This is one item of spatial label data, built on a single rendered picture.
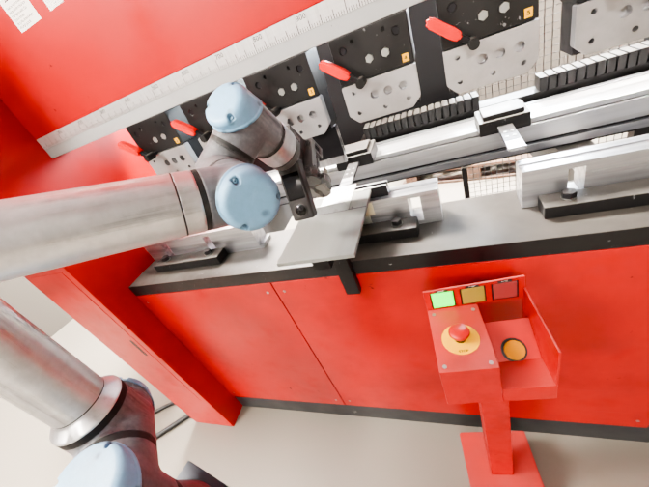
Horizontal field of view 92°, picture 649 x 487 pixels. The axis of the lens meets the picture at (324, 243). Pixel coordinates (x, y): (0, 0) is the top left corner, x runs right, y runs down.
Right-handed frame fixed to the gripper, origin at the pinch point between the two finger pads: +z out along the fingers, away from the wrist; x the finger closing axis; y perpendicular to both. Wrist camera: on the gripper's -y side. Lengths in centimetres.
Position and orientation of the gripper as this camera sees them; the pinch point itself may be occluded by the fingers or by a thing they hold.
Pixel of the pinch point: (325, 195)
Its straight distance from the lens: 76.6
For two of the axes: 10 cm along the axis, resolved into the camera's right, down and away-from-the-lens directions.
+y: -0.4, -9.7, 2.3
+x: -9.1, 1.3, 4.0
